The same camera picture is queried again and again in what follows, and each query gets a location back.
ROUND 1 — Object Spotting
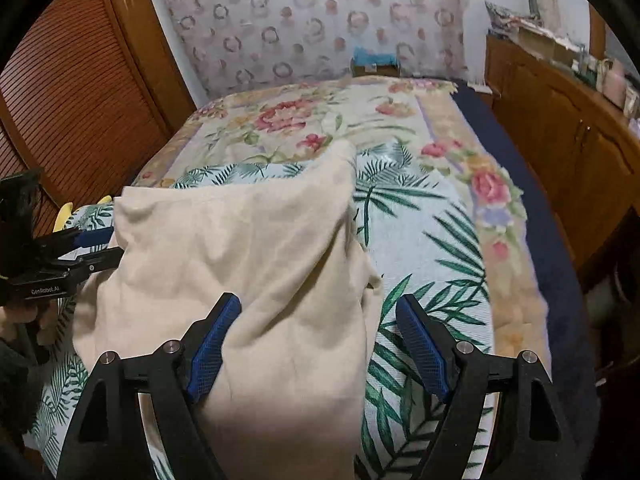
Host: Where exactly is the brown louvered wardrobe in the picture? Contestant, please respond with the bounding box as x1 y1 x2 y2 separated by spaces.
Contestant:
1 0 195 235

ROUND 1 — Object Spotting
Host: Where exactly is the blue box on headboard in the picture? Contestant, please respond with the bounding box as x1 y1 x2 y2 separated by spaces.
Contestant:
350 47 401 77

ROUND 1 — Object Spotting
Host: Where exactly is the dark blue mattress edge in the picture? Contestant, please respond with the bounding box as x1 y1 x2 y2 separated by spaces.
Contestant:
454 80 600 467

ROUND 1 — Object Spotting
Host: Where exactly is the peach cloth garment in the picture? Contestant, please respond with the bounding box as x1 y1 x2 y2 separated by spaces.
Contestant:
73 141 383 479

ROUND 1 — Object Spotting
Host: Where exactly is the yellow Pikachu plush toy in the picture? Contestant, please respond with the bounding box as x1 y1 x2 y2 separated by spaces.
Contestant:
53 195 113 232

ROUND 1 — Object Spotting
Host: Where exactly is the patterned headboard cover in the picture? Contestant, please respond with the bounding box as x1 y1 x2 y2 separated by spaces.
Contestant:
164 0 470 99

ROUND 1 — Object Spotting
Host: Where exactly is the floral bed sheet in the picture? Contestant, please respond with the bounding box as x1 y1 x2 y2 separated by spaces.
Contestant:
136 76 552 365

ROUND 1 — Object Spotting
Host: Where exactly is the wooden sideboard cabinet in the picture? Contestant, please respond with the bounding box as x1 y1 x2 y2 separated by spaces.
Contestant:
485 35 639 269

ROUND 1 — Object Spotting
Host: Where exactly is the pink jar on sideboard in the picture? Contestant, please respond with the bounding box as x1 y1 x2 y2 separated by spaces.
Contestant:
602 58 626 108

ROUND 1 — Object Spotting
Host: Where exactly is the person left hand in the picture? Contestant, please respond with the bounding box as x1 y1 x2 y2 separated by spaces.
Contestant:
0 300 58 346

